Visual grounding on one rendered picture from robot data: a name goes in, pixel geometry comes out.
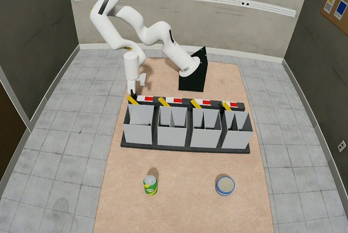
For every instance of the green drink can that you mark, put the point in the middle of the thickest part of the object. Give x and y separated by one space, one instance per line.
150 185

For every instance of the round tin with blue-rimmed lid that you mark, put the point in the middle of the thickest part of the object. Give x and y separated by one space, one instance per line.
224 186

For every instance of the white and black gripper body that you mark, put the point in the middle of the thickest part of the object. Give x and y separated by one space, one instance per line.
132 84

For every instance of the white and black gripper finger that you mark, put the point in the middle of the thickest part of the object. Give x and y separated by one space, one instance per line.
133 95

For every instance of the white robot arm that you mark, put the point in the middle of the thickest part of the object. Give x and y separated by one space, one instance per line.
160 31

